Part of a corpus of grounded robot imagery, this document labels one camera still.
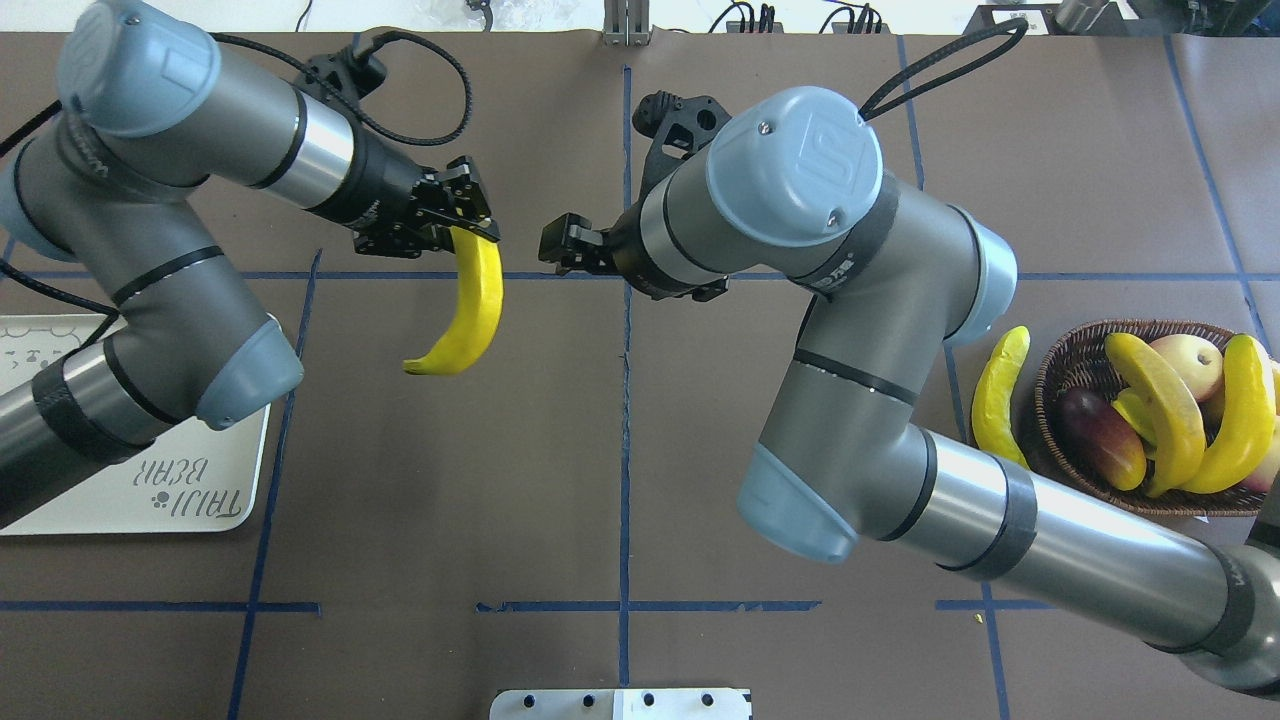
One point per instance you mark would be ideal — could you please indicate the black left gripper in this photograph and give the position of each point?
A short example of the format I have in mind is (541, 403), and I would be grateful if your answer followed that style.
(378, 189)

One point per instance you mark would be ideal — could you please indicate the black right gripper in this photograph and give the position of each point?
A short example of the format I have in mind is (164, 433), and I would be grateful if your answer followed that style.
(624, 251)

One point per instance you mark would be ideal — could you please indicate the yellow banana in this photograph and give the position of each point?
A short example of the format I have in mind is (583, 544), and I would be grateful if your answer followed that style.
(992, 400)

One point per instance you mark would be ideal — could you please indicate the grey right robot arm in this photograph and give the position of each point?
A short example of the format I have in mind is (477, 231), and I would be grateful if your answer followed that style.
(797, 183)

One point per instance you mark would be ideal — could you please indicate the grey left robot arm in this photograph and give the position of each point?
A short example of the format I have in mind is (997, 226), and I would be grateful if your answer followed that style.
(149, 107)

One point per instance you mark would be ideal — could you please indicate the brown wicker basket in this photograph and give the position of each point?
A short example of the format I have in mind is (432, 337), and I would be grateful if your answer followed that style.
(1078, 359)

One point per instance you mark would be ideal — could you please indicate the yellow banana basket centre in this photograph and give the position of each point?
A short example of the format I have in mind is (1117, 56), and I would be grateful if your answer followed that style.
(1175, 415)

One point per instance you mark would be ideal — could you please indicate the yellow banana basket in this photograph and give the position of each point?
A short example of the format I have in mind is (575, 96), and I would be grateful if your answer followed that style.
(1247, 423)
(1175, 415)

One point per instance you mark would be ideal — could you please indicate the yellow banana basket right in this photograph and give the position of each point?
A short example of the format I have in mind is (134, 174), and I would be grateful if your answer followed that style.
(1247, 423)

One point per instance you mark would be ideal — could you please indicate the white bear print tray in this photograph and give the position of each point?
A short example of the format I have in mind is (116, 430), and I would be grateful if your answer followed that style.
(192, 480)

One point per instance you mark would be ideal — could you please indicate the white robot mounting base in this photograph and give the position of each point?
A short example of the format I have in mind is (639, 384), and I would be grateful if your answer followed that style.
(623, 703)

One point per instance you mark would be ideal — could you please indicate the dark red mango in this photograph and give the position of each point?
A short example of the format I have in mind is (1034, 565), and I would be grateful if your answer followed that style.
(1101, 438)

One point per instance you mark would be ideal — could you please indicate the pale yellow apple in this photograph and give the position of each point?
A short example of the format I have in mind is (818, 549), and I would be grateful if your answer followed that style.
(1197, 362)

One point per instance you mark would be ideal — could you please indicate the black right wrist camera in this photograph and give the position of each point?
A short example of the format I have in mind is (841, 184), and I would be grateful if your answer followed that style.
(679, 127)

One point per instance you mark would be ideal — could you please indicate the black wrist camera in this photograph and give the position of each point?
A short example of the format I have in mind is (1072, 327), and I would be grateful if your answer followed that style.
(679, 127)
(342, 74)

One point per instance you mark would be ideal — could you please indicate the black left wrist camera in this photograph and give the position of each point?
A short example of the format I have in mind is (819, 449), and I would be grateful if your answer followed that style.
(342, 74)

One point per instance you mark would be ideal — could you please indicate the aluminium frame post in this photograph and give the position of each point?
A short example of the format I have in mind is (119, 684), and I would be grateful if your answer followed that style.
(627, 23)

